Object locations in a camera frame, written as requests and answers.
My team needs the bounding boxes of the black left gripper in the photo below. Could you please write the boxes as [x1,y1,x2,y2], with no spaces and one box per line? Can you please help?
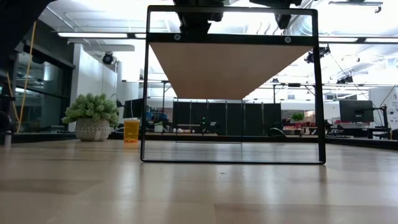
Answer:
[179,14,213,34]

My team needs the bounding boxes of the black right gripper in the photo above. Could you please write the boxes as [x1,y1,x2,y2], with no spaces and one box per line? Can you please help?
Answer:
[248,0,302,30]

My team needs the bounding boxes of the orange medicine bottle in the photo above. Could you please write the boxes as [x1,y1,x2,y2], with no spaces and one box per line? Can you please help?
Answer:
[123,118,141,144]

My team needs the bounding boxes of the large black ceiling spotlight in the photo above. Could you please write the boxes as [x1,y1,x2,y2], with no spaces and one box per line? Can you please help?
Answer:
[304,45,331,64]

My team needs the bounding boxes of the long white ceiling light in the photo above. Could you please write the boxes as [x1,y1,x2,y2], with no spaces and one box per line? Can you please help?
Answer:
[325,36,398,44]
[57,32,147,39]

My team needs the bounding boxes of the small black track spotlight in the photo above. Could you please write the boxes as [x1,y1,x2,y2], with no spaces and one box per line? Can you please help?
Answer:
[336,74,354,85]

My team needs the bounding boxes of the black partition panels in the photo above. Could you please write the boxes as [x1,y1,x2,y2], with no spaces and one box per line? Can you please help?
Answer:
[172,101,282,136]

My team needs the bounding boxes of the dark background monitor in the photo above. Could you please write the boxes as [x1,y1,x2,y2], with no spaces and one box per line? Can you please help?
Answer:
[123,98,144,119]

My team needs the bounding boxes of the black chair back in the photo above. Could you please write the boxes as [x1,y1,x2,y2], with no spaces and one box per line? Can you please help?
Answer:
[267,126,287,137]

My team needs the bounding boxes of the black computer monitor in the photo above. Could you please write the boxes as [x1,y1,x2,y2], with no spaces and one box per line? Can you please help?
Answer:
[338,99,375,123]

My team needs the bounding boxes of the white printed board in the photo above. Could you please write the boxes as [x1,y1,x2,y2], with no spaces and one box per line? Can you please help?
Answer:
[368,86,398,130]

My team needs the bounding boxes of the green plant in white pot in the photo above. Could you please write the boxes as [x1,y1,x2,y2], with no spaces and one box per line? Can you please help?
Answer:
[61,92,120,142]

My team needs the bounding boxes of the black frame wooden shelf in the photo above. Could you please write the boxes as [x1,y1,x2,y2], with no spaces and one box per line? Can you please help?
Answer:
[140,5,326,165]

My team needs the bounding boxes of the black ceiling camera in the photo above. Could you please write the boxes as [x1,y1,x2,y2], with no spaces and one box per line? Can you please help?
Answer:
[101,52,115,65]

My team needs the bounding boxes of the yellow hanging cable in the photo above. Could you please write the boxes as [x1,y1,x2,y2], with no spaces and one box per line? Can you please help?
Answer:
[6,21,37,134]

